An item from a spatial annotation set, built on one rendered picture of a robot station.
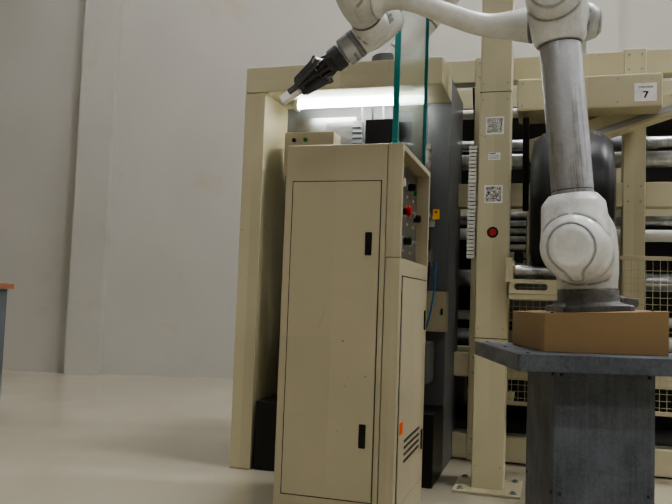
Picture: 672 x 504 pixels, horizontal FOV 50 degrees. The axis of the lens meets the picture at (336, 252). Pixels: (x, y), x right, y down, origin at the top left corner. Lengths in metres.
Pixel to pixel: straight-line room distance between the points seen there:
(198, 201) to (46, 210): 1.40
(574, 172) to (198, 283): 5.28
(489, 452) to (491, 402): 0.20
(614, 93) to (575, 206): 1.72
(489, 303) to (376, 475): 1.01
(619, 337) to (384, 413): 0.80
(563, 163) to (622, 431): 0.67
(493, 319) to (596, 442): 1.22
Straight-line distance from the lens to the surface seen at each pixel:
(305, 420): 2.41
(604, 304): 1.97
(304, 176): 2.43
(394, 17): 2.25
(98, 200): 6.92
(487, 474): 3.14
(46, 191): 7.23
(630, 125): 3.57
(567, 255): 1.73
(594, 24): 2.07
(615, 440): 1.96
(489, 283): 3.07
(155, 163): 6.97
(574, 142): 1.83
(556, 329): 1.86
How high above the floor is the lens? 0.76
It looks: 4 degrees up
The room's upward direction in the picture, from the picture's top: 2 degrees clockwise
